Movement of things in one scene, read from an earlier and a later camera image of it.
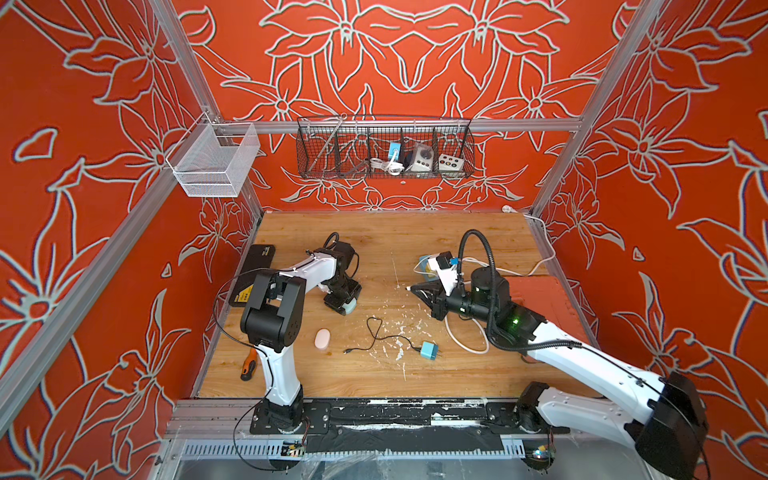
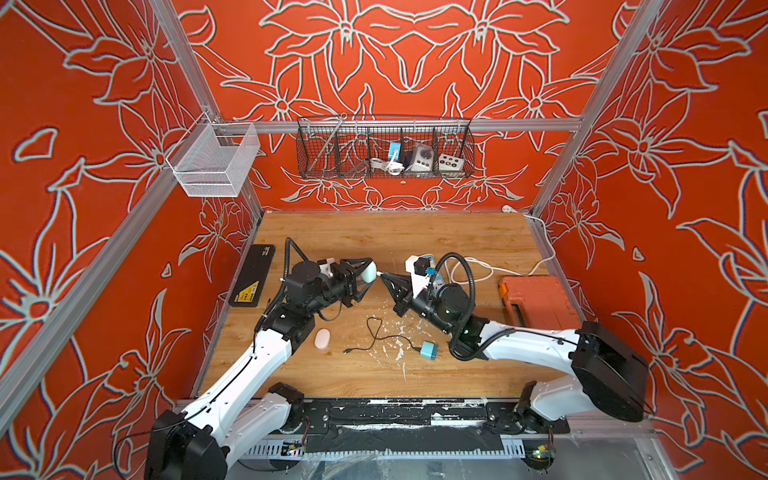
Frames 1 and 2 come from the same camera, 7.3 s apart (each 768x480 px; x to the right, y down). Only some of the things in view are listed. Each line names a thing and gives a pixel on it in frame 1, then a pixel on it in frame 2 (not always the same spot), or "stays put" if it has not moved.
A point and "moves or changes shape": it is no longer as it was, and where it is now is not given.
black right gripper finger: x=427 y=293 → x=399 y=284
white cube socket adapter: x=450 y=163 stays put
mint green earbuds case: x=350 y=307 moves or changes shape
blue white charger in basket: x=394 y=151 stays put
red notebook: x=544 y=297 stays put
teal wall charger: x=429 y=350 stays put
